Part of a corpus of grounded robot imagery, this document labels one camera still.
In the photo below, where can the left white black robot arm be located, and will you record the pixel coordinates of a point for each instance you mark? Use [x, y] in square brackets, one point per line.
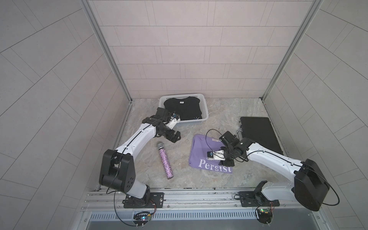
[118, 168]

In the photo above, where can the black hard case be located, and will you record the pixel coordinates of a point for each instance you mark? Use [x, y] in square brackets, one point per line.
[260, 130]

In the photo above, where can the circuit board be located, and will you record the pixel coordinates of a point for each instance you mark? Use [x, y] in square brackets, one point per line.
[264, 215]
[142, 218]

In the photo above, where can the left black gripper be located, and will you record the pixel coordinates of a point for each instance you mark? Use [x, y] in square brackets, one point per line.
[172, 134]

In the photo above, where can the white plastic laundry basket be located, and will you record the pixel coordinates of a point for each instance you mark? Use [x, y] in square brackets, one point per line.
[202, 104]

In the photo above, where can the purple Persist t-shirt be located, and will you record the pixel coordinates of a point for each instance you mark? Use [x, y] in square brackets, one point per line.
[198, 158]

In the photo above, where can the purple glitter microphone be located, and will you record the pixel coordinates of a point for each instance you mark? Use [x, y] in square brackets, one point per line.
[165, 160]

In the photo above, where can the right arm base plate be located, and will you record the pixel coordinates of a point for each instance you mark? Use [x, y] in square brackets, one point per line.
[255, 198]

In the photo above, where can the left circuit board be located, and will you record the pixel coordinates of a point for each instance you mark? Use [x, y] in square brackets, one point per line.
[142, 218]

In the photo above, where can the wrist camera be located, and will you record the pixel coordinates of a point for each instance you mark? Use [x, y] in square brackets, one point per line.
[216, 155]
[175, 118]

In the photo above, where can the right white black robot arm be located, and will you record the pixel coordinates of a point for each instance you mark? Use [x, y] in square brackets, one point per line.
[306, 182]

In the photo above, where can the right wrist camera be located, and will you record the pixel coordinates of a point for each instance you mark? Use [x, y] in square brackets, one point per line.
[216, 155]

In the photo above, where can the black t-shirt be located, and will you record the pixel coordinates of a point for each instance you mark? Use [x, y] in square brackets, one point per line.
[187, 108]

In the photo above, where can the right circuit board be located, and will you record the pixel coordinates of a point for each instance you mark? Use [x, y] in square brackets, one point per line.
[264, 215]

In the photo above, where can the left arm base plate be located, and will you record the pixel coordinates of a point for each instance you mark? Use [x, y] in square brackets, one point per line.
[155, 199]

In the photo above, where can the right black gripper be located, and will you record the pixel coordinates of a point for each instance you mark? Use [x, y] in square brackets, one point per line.
[227, 155]

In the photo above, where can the aluminium frame rail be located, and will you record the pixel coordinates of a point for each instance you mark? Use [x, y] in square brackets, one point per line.
[174, 199]

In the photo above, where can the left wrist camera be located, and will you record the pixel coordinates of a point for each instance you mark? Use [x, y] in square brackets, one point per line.
[175, 118]

